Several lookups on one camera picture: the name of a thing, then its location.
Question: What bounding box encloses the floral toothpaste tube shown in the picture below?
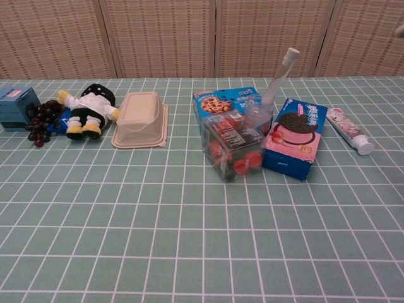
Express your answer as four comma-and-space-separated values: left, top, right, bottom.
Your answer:
326, 107, 375, 156

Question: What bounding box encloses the clear box with red caps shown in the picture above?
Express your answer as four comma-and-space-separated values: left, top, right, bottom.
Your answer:
201, 110, 266, 184

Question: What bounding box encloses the blue cookie bag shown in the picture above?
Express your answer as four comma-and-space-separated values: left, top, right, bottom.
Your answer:
192, 86, 272, 133

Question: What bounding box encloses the clear plastic jar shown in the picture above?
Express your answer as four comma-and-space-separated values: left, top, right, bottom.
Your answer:
244, 94, 274, 130

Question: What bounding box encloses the beige lunch box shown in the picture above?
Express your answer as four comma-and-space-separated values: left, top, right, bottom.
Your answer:
111, 91, 169, 149

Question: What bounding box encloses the blue strawberry Oreo box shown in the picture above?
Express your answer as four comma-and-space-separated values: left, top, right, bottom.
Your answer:
261, 98, 329, 183

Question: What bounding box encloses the green checked tablecloth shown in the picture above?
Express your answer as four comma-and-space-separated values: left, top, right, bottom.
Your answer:
0, 77, 404, 303

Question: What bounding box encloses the black and white plush doll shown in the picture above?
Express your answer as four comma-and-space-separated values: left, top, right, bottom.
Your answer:
56, 83, 121, 141

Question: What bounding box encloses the bamboo folding screen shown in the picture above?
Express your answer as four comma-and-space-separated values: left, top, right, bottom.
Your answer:
0, 0, 404, 80

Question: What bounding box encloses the flat blue packet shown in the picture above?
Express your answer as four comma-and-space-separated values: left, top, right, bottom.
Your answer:
47, 107, 75, 135

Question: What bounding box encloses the dark grape bunch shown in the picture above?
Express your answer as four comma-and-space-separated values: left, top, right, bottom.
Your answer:
25, 99, 66, 148

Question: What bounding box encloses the small light blue box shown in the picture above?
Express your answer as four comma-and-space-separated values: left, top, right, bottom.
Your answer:
0, 86, 42, 133

